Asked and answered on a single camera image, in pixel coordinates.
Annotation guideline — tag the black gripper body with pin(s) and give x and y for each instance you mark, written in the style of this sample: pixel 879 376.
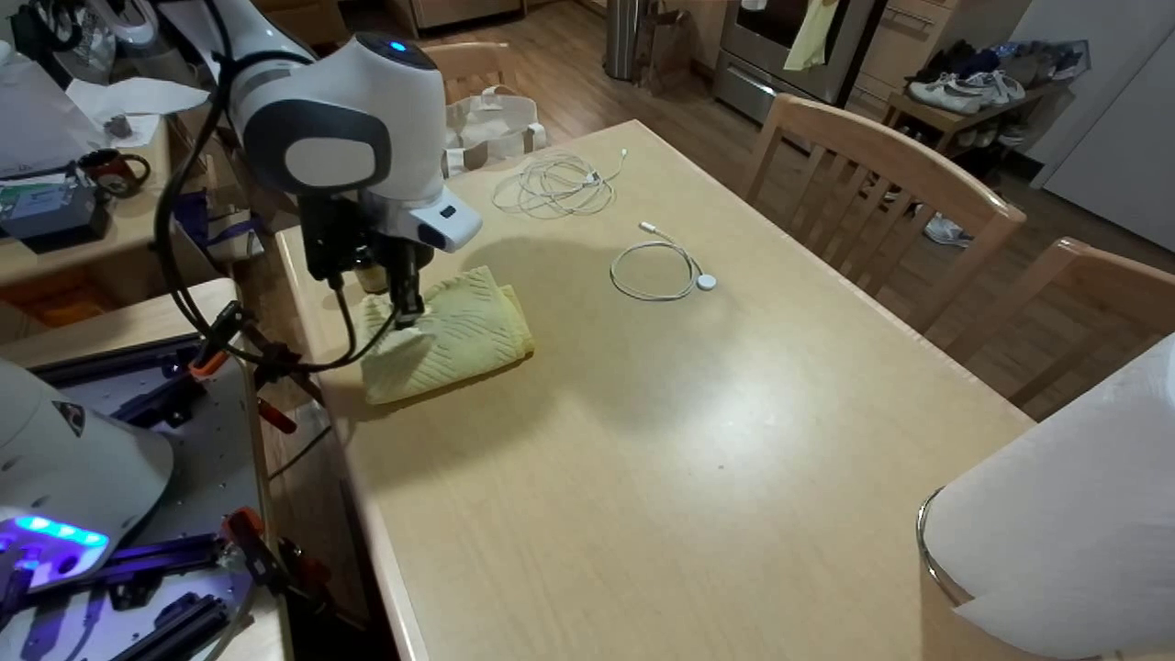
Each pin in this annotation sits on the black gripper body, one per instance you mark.
pixel 399 257

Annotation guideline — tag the yellow textured cloth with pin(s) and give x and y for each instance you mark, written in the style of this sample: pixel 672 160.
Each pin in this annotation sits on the yellow textured cloth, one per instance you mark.
pixel 470 336

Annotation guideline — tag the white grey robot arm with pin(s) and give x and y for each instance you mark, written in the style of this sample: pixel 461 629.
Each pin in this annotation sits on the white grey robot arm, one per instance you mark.
pixel 344 133

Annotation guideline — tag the white robot base blue light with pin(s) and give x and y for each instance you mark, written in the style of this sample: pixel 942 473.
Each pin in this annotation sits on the white robot base blue light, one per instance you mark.
pixel 75 470

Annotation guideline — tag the orange black clamp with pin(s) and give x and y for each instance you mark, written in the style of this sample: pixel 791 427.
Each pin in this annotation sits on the orange black clamp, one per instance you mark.
pixel 225 349

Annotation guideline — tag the red black clamp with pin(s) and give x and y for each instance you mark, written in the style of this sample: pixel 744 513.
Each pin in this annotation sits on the red black clamp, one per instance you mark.
pixel 261 544

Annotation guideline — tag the white paper sheet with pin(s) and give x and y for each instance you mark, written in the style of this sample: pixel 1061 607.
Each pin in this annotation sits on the white paper sheet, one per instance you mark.
pixel 135 95

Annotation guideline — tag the metal trash can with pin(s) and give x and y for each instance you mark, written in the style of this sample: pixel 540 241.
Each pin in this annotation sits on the metal trash can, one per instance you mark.
pixel 627 39

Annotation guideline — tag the wooden side desk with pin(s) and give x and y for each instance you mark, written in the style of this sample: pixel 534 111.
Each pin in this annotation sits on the wooden side desk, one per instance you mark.
pixel 75 257

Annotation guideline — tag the brown paper bag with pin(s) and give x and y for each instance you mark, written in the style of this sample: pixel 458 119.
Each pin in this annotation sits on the brown paper bag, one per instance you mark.
pixel 665 50

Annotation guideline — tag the blue grey device box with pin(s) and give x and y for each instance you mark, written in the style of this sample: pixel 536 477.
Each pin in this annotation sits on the blue grey device box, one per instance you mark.
pixel 50 205

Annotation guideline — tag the stainless steel oven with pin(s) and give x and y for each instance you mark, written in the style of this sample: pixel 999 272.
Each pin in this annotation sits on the stainless steel oven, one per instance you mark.
pixel 764 50

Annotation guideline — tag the yellow hanging towel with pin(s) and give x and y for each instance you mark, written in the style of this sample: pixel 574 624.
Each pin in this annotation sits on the yellow hanging towel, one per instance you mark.
pixel 809 39

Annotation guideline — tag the light wooden slatted chair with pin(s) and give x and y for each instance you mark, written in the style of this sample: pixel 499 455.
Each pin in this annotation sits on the light wooden slatted chair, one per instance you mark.
pixel 884 186
pixel 1088 295

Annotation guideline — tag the wooden drawer cabinet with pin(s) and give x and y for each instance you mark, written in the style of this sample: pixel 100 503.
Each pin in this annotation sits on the wooden drawer cabinet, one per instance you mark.
pixel 900 56

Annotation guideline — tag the wooden shoe rack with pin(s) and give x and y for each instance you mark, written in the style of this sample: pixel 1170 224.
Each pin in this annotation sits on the wooden shoe rack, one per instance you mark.
pixel 955 122

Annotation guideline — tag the white grey sneaker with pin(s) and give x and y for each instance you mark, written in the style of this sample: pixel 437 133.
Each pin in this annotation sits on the white grey sneaker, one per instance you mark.
pixel 960 94

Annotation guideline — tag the dark blue shoe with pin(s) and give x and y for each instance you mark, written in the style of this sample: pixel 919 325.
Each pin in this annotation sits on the dark blue shoe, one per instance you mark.
pixel 1013 61

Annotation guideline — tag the white cylinder with metal rim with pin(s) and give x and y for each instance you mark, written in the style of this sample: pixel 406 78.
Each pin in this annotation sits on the white cylinder with metal rim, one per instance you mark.
pixel 1065 527

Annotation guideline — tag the white door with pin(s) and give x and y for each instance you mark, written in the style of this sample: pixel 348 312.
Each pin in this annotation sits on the white door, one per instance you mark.
pixel 1115 111

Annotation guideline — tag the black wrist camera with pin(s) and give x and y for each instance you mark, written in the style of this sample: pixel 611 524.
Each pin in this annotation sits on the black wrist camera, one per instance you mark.
pixel 333 241

